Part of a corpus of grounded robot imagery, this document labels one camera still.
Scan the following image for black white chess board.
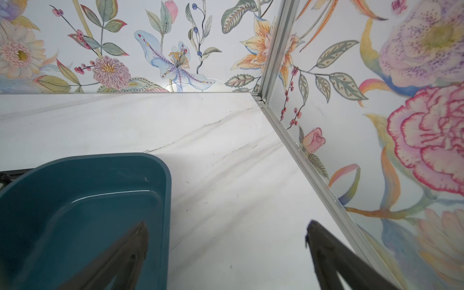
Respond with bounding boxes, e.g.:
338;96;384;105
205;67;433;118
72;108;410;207
0;169;31;189

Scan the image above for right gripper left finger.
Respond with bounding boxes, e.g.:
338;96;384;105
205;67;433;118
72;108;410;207
58;222;149;290

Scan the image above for teal plastic tray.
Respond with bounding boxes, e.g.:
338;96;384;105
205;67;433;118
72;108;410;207
1;153;172;290

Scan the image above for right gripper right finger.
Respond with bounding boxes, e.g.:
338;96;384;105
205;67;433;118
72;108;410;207
305;220;397;290

